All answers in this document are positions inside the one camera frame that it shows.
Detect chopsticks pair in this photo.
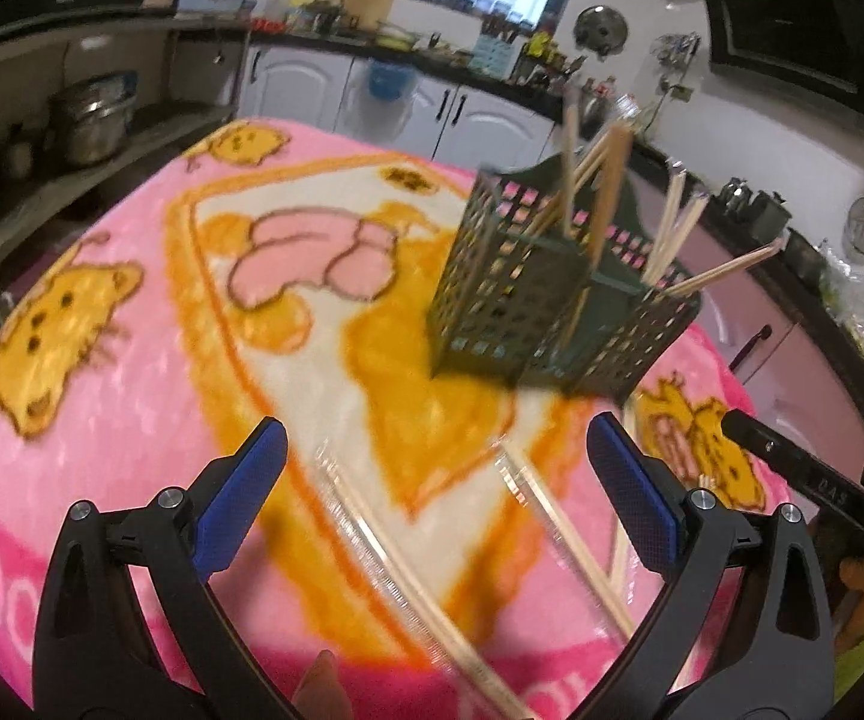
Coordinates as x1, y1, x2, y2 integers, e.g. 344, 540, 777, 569
642, 160, 710, 288
310, 442, 533, 718
496, 439, 637, 642

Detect bare chopsticks bundle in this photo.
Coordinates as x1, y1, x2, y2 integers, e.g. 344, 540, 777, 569
608, 522, 665, 603

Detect right hand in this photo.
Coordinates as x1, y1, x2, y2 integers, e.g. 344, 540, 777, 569
834, 557, 864, 655

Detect left hand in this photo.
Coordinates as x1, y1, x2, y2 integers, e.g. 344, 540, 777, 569
292, 650, 354, 720

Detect pink cartoon fleece blanket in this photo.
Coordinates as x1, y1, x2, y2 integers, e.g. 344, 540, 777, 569
0, 117, 790, 720

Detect steel kettle on counter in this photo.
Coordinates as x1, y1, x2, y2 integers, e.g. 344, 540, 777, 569
717, 177, 752, 221

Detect dark green utensil basket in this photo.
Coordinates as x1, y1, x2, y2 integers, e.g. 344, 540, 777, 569
427, 158, 702, 403

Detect black range hood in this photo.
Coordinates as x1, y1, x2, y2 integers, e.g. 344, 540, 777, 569
706, 0, 864, 137

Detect steel pots on shelf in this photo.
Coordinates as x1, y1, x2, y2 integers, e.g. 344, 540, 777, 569
50, 70, 139, 167

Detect blue hanging bin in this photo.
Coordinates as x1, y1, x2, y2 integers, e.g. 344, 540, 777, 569
367, 60, 418, 103

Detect steel pot lid on wall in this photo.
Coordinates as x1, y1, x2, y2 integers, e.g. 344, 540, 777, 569
572, 5, 629, 60

